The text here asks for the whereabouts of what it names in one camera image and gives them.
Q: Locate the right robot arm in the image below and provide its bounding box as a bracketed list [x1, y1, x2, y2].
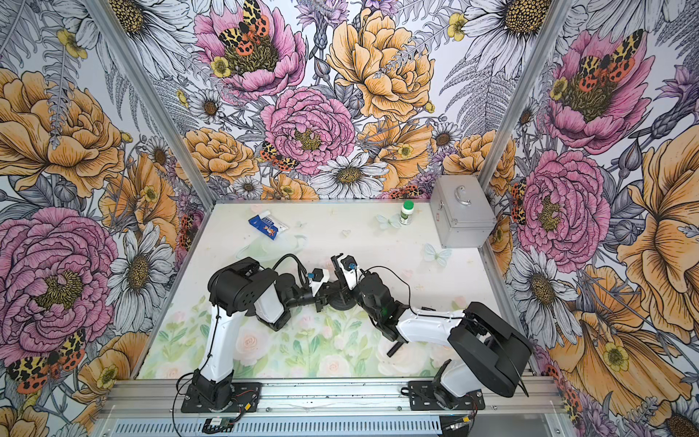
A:
[331, 254, 533, 410]

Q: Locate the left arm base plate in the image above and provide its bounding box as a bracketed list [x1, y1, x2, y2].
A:
[180, 382, 262, 413]

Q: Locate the aluminium front rail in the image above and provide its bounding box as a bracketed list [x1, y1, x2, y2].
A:
[98, 376, 564, 419]

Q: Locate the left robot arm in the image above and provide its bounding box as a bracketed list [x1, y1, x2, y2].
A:
[181, 257, 331, 413]

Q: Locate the white vented cable duct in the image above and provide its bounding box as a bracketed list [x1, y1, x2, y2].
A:
[105, 416, 442, 436]

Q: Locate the silver first aid case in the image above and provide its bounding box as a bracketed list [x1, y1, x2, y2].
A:
[430, 175, 497, 249]

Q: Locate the black round stand base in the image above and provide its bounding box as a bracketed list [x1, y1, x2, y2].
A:
[328, 290, 357, 311]

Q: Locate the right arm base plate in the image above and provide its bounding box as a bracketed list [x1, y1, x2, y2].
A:
[400, 380, 485, 412]

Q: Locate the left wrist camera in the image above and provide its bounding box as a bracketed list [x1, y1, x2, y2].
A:
[308, 268, 329, 296]

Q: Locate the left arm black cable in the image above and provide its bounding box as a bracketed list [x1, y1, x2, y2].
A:
[271, 253, 309, 285]

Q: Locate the blue gauze bandage packet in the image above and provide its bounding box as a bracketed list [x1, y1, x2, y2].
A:
[249, 210, 289, 240]

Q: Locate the white green-capped pill bottle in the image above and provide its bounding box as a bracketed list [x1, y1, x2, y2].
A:
[400, 200, 415, 225]

